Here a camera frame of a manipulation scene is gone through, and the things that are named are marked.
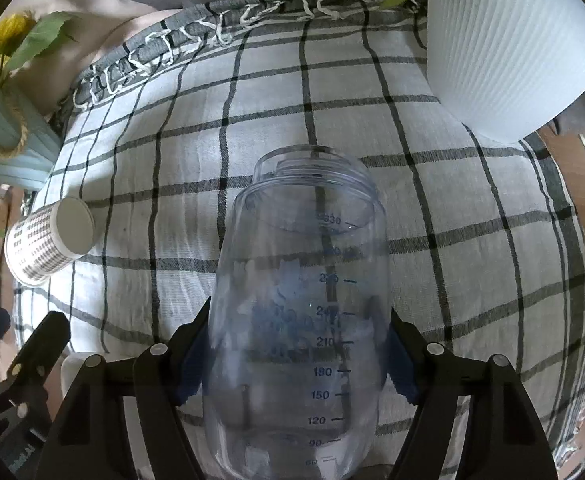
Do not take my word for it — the clear plastic measuring bottle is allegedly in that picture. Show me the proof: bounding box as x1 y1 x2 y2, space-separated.
204 145 391 479

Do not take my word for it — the white patterned paper cup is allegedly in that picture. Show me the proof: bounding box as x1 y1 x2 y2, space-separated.
4 197 95 287

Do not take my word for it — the checkered grey white tablecloth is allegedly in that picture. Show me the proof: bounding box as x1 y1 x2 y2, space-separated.
15 0 585 479

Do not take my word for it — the light blue flower vase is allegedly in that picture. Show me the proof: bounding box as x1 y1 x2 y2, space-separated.
0 82 61 192

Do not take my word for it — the yellow sunflower bouquet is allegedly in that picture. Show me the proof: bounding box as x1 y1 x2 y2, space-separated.
0 11 76 90

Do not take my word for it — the beige curtain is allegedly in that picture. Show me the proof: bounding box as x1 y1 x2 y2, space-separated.
2 0 182 118

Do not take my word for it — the white ribbed plant pot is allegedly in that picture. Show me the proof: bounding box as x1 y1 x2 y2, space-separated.
427 0 585 144

